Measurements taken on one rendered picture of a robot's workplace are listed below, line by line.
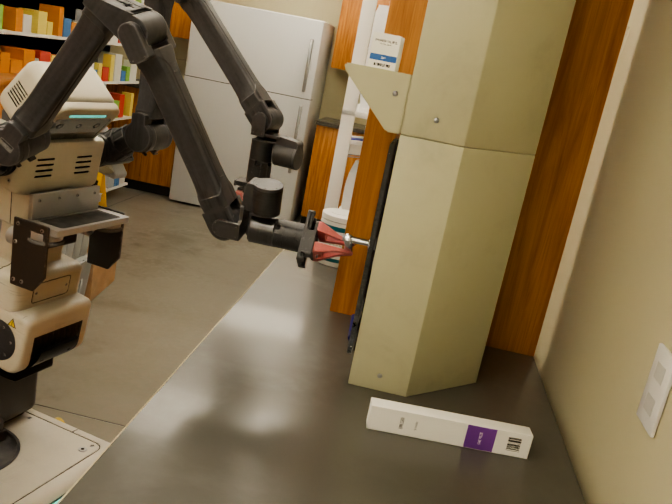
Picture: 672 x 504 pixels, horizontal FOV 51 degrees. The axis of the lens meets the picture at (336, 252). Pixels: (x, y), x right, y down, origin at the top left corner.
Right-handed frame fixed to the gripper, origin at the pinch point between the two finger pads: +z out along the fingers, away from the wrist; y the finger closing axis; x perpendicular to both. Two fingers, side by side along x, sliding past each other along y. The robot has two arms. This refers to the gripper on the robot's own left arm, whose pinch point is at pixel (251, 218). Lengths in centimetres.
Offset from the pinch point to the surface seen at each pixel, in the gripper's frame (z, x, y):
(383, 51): -44, -39, 27
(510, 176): -27, -36, 54
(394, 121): -33, -46, 32
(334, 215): 1.1, 28.1, 17.4
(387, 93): -37, -46, 30
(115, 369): 110, 112, -76
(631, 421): 2, -66, 76
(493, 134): -34, -42, 49
